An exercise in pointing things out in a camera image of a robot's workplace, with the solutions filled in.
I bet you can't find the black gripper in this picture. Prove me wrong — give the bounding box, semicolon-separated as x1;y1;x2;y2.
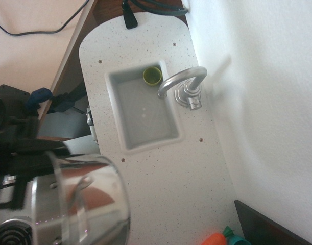
0;117;70;210

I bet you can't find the stainless steel pot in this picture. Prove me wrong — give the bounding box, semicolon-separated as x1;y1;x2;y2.
31;152;131;244

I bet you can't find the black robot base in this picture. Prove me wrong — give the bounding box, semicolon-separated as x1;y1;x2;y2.
0;85;31;130

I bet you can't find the blue clamp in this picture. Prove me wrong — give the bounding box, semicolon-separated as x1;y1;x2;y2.
25;87;53;111

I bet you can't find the left stove burner coil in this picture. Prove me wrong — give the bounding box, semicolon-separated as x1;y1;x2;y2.
0;217;33;244

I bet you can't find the grey sink basin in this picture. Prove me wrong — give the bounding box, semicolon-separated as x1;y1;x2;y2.
105;60;184;154

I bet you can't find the green plastic cup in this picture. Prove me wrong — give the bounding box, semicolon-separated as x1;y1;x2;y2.
142;66;162;86

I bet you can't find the silver toy faucet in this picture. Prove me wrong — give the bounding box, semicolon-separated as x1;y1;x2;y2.
157;66;207;110

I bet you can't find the orange toy carrot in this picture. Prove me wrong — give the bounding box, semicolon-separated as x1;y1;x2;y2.
201;233;227;245

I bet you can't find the teal plastic cup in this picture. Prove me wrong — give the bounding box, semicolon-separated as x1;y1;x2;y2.
223;226;251;245

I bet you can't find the dark board corner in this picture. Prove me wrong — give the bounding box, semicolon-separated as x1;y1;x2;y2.
234;200;311;245

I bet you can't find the black cable on floor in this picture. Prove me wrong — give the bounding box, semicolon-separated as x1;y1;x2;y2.
0;0;90;37

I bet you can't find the green hose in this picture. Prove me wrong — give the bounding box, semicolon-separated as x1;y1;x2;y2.
132;0;189;16

